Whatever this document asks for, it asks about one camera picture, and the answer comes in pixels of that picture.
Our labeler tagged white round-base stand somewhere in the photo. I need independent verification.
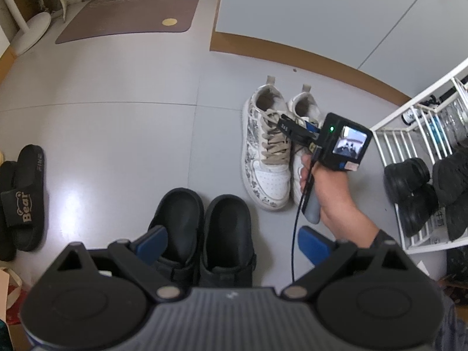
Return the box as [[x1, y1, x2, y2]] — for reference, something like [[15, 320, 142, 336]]
[[0, 0, 52, 57]]

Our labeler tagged person's right hand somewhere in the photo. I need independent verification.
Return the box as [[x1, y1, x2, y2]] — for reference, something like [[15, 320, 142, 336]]
[[299, 154, 352, 227]]

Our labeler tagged brown glass bottle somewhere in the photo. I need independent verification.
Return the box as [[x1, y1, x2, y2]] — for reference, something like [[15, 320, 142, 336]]
[[401, 95, 437, 125]]

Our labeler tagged canvas tote bag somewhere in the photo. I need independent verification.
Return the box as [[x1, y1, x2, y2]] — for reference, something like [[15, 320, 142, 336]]
[[0, 267, 23, 324]]

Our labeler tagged clear plastic bottle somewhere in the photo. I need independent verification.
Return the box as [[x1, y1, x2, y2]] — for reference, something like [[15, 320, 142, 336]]
[[424, 99, 468, 150]]

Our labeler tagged brown doormat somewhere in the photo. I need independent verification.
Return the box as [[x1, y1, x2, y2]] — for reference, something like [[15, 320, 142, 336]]
[[55, 0, 202, 44]]

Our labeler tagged grey kitchen cabinet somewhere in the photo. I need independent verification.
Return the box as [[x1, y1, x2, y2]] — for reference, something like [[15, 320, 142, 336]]
[[210, 0, 468, 108]]

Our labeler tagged black lace-up sneaker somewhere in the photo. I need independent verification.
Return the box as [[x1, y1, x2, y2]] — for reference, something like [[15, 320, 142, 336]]
[[431, 152, 468, 207], [444, 190, 468, 242]]

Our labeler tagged white printed sneaker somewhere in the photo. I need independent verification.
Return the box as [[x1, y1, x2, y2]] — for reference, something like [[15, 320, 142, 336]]
[[240, 76, 292, 211], [287, 84, 322, 205]]

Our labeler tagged red bag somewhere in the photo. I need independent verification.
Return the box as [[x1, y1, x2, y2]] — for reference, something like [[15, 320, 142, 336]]
[[7, 285, 23, 324]]

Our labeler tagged black buckle clog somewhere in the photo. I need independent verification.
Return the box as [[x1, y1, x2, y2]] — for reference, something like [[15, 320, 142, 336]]
[[199, 195, 257, 288], [148, 188, 205, 286]]

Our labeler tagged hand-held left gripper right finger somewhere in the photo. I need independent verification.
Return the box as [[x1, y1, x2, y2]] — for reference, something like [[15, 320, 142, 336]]
[[281, 226, 414, 298]]

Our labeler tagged black patterned bag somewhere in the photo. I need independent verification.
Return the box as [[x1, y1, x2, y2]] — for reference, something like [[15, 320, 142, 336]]
[[444, 247, 468, 293]]

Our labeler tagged white shoe rack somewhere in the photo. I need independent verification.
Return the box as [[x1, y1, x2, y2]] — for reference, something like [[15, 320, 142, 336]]
[[369, 56, 468, 254]]

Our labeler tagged black chunky strap clog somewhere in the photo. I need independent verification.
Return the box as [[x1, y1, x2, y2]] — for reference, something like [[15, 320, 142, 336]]
[[397, 185, 439, 238], [383, 158, 431, 203]]

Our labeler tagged person's right forearm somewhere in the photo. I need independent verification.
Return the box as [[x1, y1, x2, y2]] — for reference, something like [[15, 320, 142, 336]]
[[318, 175, 401, 251]]

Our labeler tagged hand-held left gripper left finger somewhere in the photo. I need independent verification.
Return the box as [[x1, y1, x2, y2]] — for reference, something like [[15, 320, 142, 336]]
[[55, 226, 181, 300]]

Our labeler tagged black bear slide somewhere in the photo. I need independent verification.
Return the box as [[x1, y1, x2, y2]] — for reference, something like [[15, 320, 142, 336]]
[[0, 145, 50, 252], [0, 161, 19, 262]]

